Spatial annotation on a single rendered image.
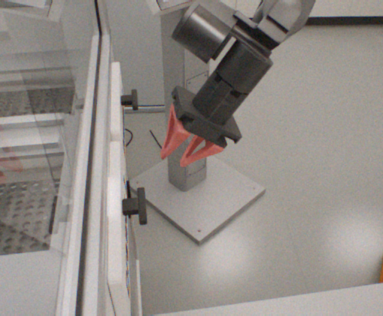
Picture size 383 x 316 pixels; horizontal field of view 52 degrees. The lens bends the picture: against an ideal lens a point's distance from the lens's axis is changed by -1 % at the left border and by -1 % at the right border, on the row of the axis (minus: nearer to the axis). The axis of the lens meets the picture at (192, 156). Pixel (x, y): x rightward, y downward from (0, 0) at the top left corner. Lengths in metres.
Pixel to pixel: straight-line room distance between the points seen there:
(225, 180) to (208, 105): 1.43
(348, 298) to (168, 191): 1.28
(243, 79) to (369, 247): 1.43
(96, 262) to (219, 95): 0.25
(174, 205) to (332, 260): 0.71
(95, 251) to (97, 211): 0.06
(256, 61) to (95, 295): 0.32
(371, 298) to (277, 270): 0.96
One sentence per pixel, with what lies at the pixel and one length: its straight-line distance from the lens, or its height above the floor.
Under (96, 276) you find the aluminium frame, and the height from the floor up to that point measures 0.99.
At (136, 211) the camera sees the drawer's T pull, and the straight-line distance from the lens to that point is 0.61.
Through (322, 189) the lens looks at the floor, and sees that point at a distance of 2.04.
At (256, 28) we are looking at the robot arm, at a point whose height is 1.17.
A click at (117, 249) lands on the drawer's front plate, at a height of 0.93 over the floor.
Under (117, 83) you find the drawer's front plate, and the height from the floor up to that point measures 0.93.
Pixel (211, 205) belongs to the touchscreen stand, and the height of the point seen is 0.04.
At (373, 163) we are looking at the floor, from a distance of 2.30.
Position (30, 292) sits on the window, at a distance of 0.28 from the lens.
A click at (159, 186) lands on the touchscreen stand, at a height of 0.04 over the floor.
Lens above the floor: 1.35
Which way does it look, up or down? 39 degrees down
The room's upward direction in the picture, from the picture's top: straight up
